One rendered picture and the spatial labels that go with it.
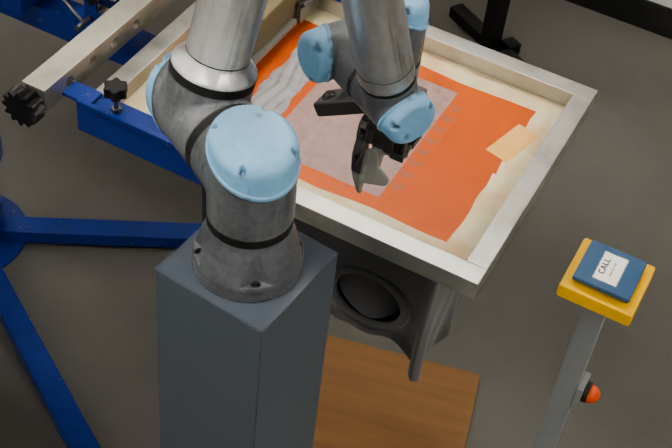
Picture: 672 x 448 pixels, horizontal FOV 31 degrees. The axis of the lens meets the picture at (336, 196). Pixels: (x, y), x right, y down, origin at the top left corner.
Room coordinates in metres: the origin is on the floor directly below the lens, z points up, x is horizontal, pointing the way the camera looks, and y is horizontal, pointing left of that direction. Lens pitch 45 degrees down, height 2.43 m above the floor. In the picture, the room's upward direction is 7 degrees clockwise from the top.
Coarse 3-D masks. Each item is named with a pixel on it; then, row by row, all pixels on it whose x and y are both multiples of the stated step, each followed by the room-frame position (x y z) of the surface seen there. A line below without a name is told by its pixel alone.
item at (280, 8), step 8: (272, 0) 1.90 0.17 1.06; (280, 0) 1.90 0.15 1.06; (288, 0) 1.92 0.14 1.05; (296, 0) 1.95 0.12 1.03; (272, 8) 1.87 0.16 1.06; (280, 8) 1.89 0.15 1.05; (288, 8) 1.92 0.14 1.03; (296, 8) 1.96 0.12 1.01; (264, 16) 1.85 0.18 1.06; (272, 16) 1.87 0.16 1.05; (280, 16) 1.90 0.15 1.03; (288, 16) 1.93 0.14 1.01; (264, 24) 1.84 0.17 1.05; (272, 24) 1.87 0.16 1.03; (280, 24) 1.90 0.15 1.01; (264, 32) 1.84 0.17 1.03; (272, 32) 1.87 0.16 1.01; (256, 40) 1.81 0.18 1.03; (264, 40) 1.84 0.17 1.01; (256, 48) 1.81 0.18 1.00
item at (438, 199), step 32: (320, 128) 1.67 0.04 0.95; (352, 128) 1.68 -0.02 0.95; (320, 160) 1.58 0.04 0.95; (384, 160) 1.60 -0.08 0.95; (448, 160) 1.62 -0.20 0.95; (352, 192) 1.51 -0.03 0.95; (384, 192) 1.52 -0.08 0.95; (416, 192) 1.53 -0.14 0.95; (448, 192) 1.54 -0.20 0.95; (480, 192) 1.55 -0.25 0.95; (416, 224) 1.45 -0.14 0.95; (448, 224) 1.46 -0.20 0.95
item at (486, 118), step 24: (312, 24) 1.98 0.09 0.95; (288, 48) 1.89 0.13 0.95; (264, 72) 1.81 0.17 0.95; (432, 72) 1.87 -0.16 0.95; (312, 96) 1.75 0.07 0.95; (432, 96) 1.80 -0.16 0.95; (456, 96) 1.81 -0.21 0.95; (480, 96) 1.82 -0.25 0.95; (456, 120) 1.74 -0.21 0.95; (480, 120) 1.74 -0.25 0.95; (504, 120) 1.75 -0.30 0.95; (528, 120) 1.76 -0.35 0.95; (456, 144) 1.67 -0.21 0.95; (480, 144) 1.68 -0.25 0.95
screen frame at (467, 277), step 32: (160, 32) 1.85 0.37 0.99; (128, 64) 1.74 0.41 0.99; (480, 64) 1.89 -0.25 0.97; (512, 64) 1.88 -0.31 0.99; (128, 96) 1.69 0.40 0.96; (544, 96) 1.83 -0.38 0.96; (576, 96) 1.81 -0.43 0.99; (576, 128) 1.73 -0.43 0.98; (544, 160) 1.61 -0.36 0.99; (512, 192) 1.52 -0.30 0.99; (320, 224) 1.41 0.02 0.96; (352, 224) 1.40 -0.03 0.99; (384, 224) 1.41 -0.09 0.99; (512, 224) 1.44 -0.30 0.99; (384, 256) 1.36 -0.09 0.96; (416, 256) 1.34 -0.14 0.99; (448, 256) 1.35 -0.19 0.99; (480, 256) 1.36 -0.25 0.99; (480, 288) 1.32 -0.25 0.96
